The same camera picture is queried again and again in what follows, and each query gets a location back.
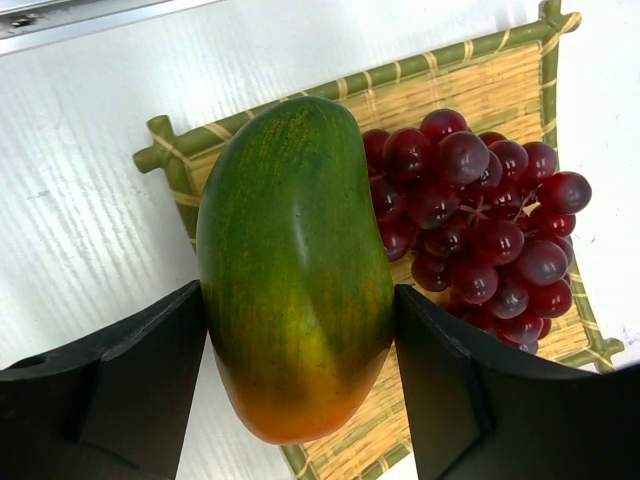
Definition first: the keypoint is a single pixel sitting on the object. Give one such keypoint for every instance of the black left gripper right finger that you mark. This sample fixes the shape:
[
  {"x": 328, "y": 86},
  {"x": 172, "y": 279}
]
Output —
[{"x": 480, "y": 409}]

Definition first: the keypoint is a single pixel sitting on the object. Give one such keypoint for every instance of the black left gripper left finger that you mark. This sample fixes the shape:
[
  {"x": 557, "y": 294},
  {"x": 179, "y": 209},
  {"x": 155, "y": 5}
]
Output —
[{"x": 113, "y": 404}]

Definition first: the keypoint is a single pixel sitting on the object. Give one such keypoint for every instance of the red fake grape bunch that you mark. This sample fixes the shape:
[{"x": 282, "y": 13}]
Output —
[{"x": 485, "y": 221}]

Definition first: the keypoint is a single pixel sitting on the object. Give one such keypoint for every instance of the green orange fake mango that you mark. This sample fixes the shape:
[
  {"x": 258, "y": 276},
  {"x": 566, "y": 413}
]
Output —
[{"x": 295, "y": 281}]

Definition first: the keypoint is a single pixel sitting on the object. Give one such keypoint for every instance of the woven bamboo tray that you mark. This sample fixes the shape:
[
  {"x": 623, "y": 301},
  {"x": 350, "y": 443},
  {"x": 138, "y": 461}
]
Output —
[{"x": 503, "y": 82}]

